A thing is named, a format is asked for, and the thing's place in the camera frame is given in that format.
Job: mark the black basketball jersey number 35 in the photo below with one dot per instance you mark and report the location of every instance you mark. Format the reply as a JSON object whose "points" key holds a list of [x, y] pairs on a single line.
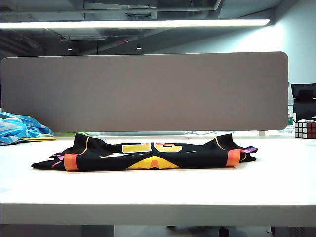
{"points": [[197, 158]]}

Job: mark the small round ceiling spotlight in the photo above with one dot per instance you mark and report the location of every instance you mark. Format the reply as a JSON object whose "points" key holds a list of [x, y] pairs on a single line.
{"points": [[70, 48], [138, 47]]}

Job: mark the red ceiling sign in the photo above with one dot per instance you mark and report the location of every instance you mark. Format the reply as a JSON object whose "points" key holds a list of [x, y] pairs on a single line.
{"points": [[123, 42]]}

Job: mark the green flat item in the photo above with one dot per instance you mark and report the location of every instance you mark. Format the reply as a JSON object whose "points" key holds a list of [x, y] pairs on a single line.
{"points": [[71, 133]]}

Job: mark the long white ceiling light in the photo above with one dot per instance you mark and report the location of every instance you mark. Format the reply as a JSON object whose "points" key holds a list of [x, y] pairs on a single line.
{"points": [[123, 23]]}

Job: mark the yellow cloth edge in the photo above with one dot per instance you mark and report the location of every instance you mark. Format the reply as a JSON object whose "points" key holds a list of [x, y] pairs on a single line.
{"points": [[39, 138]]}

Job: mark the clear bottle green label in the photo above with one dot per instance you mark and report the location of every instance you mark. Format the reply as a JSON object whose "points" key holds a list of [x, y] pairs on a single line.
{"points": [[291, 120]]}

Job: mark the blue white patterned cloth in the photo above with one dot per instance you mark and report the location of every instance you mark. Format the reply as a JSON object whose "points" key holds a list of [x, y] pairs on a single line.
{"points": [[17, 128]]}

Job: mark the black office chair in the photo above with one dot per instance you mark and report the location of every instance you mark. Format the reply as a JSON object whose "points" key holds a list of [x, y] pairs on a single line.
{"points": [[304, 108]]}

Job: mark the rubik's cube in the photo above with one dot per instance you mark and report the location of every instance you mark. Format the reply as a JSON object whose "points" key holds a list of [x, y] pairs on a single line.
{"points": [[306, 129]]}

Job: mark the grey table leg panel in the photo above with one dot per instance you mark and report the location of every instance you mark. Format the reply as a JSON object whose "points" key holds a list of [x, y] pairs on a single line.
{"points": [[49, 230]]}

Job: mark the dark grey mesh cabinet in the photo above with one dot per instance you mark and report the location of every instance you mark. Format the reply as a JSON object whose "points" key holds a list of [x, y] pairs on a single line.
{"points": [[296, 232]]}

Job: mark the beige divider foot bracket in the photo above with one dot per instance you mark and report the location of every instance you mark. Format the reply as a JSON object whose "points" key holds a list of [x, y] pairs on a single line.
{"points": [[262, 134]]}

